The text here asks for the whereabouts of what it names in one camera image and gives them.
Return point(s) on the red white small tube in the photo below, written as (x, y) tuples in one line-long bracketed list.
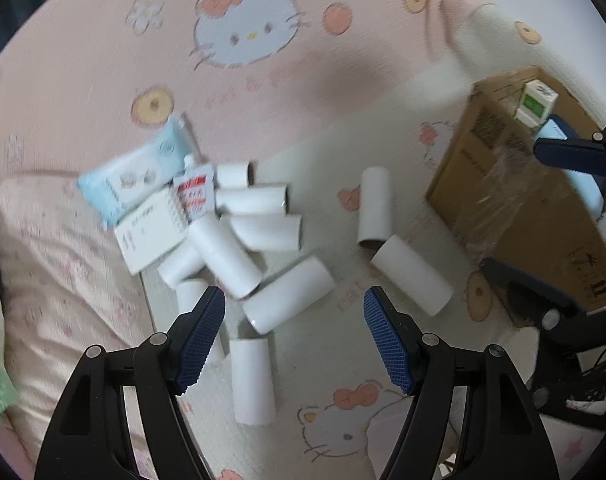
[(195, 195)]

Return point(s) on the pile of white paper rolls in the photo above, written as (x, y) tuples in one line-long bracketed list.
[(288, 295)]

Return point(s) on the brown cardboard box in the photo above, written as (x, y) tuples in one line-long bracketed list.
[(523, 210)]

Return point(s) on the green white carton pack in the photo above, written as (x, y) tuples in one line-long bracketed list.
[(535, 105)]

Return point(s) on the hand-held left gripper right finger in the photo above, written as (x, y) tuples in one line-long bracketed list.
[(388, 340)]

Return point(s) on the light blue wet wipes pack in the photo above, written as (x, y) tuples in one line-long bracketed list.
[(133, 175)]

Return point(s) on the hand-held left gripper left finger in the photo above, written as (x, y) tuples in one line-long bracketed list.
[(203, 340)]

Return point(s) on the pink printed blanket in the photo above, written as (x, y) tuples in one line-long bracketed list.
[(333, 110)]

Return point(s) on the small white box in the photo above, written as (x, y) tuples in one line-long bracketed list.
[(150, 232)]

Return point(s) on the pink floral pillow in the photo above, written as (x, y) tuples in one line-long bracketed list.
[(63, 285)]

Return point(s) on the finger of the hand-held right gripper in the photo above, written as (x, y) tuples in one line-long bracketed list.
[(568, 155), (528, 292)]

